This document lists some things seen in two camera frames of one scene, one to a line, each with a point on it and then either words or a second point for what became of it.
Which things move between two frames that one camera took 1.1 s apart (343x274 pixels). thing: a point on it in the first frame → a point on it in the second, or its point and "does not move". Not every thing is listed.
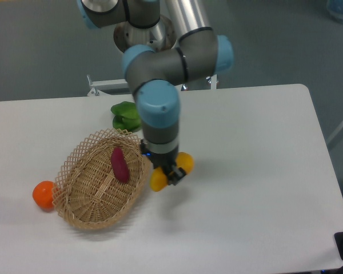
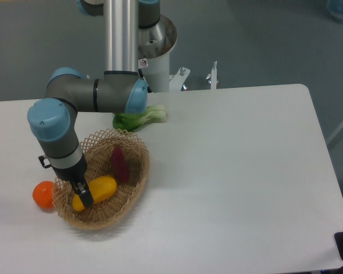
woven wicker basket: x=102 y=179 does not move
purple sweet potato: x=119 y=164 does not move
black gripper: x=163 y=155 → x=76 y=174
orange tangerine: x=43 y=196 does not move
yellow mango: x=159 y=178 → x=101 y=188
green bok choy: x=127 y=116 does not move
